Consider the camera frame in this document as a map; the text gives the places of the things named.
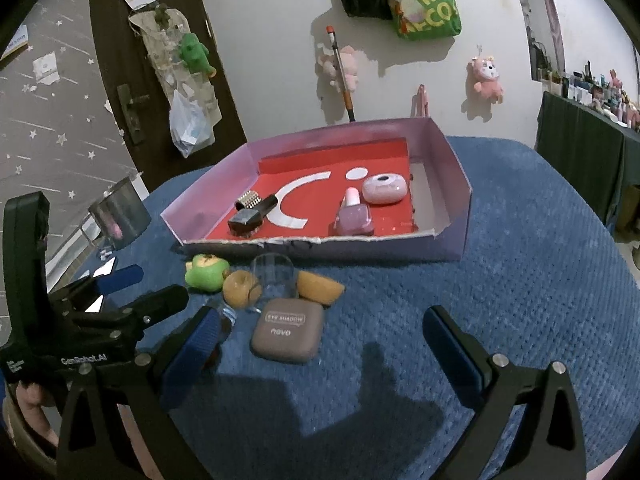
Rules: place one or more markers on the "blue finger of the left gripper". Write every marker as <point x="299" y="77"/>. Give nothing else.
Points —
<point x="88" y="289"/>

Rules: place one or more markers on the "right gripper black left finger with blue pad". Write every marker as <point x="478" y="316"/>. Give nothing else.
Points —
<point x="185" y="353"/>

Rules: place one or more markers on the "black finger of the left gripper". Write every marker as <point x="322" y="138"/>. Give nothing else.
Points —
<point x="140" y="314"/>

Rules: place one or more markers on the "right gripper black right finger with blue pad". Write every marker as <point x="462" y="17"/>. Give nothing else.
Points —
<point x="460" y="355"/>

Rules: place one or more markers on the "green frog toy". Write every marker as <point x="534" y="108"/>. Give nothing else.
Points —
<point x="206" y="272"/>

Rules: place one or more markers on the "brown eye shadow case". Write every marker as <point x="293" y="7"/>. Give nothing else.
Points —
<point x="288" y="330"/>

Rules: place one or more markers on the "clear nail polish black cap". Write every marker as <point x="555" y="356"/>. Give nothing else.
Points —
<point x="248" y="220"/>

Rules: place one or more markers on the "orange round lid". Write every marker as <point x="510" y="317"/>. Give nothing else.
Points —
<point x="318" y="288"/>

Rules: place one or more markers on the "person's left hand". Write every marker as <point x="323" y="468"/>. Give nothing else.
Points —
<point x="30" y="399"/>

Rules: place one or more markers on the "orange round jar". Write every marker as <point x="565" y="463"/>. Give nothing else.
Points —
<point x="241" y="289"/>

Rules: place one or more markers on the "clear glass cup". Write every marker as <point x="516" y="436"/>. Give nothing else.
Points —
<point x="276" y="278"/>

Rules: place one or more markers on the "blue textured table mat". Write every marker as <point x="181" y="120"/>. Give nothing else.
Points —
<point x="540" y="280"/>

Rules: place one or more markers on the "small silver comb clip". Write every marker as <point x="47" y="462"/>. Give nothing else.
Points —
<point x="248" y="199"/>

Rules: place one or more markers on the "purple nail polish bottle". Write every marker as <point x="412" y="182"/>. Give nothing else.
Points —
<point x="353" y="217"/>

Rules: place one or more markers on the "purple cardboard tray red liner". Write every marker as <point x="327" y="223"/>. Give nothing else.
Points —
<point x="309" y="172"/>

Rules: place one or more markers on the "hanging plastic bag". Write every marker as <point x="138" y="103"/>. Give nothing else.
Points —
<point x="190" y="129"/>

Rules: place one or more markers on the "pink round compact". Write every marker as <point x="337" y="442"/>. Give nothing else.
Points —
<point x="384" y="189"/>

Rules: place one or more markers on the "dark green side table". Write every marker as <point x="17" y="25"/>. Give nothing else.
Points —
<point x="597" y="157"/>

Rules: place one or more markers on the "green plush frog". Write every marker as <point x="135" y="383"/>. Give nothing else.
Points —
<point x="195" y="55"/>

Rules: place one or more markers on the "clear hanging door organizer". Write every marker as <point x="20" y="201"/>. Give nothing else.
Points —
<point x="162" y="30"/>

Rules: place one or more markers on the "pink bear plush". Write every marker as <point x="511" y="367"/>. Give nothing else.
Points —
<point x="485" y="79"/>

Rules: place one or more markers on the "pink pig plush behind stick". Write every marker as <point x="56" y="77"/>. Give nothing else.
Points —
<point x="328" y="66"/>

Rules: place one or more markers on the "dark brown door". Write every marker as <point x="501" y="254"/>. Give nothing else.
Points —
<point x="122" y="59"/>

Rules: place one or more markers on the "green tote bag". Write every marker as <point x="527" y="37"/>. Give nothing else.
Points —
<point x="425" y="19"/>

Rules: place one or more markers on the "metal cup with handle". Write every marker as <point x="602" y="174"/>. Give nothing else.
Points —
<point x="120" y="214"/>

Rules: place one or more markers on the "brass door handle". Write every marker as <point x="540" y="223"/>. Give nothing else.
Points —
<point x="130" y="106"/>

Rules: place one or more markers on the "pink wall hook toy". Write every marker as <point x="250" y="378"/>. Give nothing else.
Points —
<point x="420" y="103"/>

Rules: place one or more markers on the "orange handled mop stick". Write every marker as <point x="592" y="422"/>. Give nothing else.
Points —
<point x="347" y="96"/>

